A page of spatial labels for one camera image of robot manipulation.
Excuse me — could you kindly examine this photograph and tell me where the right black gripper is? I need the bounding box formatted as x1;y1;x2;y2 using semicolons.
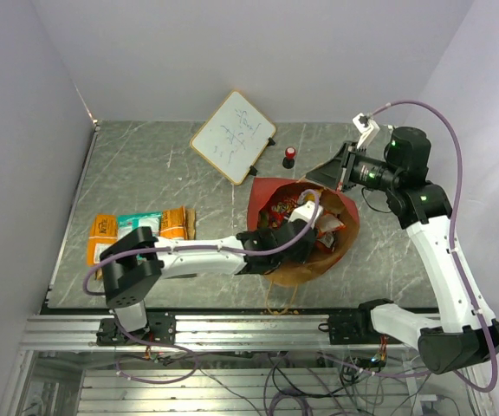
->
306;140;400;192

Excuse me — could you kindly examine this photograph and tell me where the red brown paper bag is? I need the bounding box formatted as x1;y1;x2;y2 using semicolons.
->
247;162;361;314

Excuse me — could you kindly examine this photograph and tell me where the orange snack packet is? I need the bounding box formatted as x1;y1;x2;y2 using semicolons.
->
86;206;188;267

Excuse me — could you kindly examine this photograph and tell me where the teal candy packet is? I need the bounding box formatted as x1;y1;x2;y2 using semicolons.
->
117;211;163;239

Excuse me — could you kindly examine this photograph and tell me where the tan chips bag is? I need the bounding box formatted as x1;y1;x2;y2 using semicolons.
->
185;208;196;240

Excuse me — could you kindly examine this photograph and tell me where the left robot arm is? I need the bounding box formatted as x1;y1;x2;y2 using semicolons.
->
98;218;316;344

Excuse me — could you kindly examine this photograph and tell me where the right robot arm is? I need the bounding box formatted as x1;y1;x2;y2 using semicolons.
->
305;127;499;374

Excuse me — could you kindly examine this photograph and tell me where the yellow snack packet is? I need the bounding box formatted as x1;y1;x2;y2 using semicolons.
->
315;213;346;252

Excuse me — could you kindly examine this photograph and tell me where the red black stamp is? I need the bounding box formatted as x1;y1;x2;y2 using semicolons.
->
282;146;296;169

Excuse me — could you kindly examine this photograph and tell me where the red chips packet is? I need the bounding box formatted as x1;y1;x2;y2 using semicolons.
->
257;189;322;229

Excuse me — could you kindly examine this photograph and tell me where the small yellow-framed whiteboard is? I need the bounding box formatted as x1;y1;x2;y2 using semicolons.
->
190;90;276;185

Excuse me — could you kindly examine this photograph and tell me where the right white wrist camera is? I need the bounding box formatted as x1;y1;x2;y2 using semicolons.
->
353;113;380;150

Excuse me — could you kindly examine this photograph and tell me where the loose cable bundle below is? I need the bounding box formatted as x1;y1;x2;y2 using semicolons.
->
114;331;444;416

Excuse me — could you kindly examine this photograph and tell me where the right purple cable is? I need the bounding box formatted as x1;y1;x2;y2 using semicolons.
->
364;100;499;393

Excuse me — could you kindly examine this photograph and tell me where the aluminium mounting rail frame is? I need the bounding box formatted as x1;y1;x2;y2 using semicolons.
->
0;305;493;416

